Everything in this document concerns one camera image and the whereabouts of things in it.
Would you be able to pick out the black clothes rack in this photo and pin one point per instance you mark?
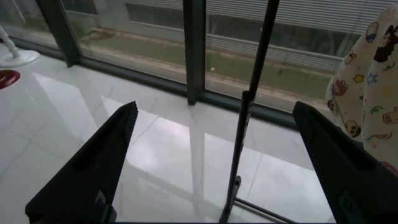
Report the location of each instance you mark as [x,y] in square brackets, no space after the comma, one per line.
[244,124]

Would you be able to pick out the red round disc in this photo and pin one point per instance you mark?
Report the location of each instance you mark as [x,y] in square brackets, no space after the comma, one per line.
[7,77]

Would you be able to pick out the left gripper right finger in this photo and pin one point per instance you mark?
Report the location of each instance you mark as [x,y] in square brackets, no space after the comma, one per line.
[342,177]

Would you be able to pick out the cream printed garment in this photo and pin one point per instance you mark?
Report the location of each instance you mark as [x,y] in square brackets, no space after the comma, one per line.
[376,93]

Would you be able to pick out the window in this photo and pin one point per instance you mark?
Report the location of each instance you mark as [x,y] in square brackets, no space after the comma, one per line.
[149,40]

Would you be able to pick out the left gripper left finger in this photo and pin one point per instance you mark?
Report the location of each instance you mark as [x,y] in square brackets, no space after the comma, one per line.
[93,174]

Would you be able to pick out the white floor stand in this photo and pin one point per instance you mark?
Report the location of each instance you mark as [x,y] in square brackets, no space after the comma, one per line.
[18,57]

